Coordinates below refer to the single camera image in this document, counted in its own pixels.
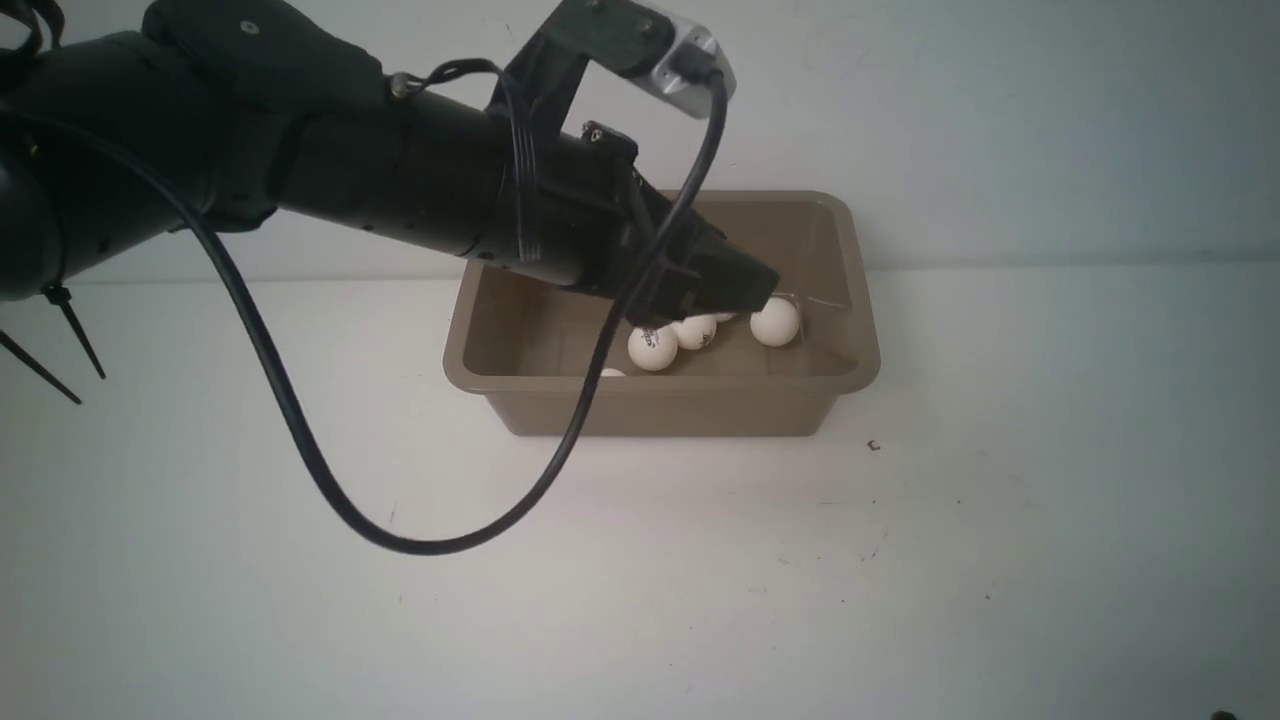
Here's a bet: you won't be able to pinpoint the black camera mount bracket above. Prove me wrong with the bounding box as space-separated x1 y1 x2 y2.
504 1 676 143

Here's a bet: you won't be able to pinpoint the white ping-pong ball with logo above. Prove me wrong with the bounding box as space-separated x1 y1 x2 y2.
669 315 719 351

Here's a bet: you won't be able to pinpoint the tan plastic bin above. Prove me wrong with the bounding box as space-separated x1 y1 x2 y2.
443 191 881 438

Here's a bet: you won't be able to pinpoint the black cable ties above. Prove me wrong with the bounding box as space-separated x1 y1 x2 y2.
3 282 108 407

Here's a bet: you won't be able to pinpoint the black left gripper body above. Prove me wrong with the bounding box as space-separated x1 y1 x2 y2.
520 122 675 299

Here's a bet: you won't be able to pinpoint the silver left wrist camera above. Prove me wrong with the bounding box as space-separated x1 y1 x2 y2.
628 1 737 120

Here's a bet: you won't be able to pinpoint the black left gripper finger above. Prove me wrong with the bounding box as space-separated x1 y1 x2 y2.
628 215 780 328

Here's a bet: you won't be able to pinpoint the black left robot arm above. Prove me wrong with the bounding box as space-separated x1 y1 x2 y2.
3 1 780 325

